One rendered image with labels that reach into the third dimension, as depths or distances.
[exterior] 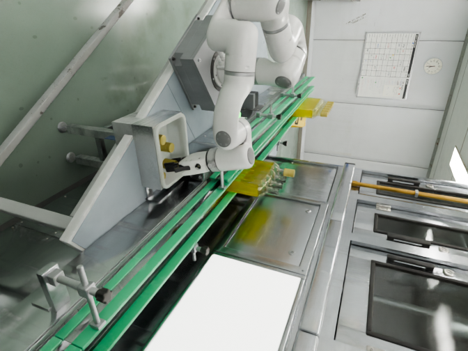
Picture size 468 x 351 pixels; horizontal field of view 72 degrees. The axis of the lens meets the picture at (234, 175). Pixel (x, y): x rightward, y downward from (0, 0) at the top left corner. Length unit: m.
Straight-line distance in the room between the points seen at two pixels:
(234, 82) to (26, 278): 0.95
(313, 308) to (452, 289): 0.48
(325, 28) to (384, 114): 2.04
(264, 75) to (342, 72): 5.91
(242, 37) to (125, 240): 0.64
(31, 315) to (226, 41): 0.79
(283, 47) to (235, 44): 0.24
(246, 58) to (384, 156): 6.73
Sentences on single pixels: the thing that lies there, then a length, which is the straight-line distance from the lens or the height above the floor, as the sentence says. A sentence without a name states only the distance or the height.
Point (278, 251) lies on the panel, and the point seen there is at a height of 1.20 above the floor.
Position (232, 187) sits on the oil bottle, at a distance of 1.31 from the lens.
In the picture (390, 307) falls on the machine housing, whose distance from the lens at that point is 1.16.
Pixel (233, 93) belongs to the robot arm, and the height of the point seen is 1.08.
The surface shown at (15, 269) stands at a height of 0.37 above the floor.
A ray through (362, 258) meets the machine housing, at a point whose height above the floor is 1.48.
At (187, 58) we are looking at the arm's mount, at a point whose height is 0.83.
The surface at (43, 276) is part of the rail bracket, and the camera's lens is 0.80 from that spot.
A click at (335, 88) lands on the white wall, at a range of 7.13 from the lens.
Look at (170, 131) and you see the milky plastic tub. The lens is 1.18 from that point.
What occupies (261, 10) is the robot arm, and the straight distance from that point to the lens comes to 0.95.
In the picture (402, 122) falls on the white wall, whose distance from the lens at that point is 7.26.
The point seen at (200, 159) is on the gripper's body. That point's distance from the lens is 0.99.
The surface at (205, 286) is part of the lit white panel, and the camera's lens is 1.07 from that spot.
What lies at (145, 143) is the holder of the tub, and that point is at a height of 0.79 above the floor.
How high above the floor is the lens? 1.42
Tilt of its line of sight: 21 degrees down
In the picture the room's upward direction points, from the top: 100 degrees clockwise
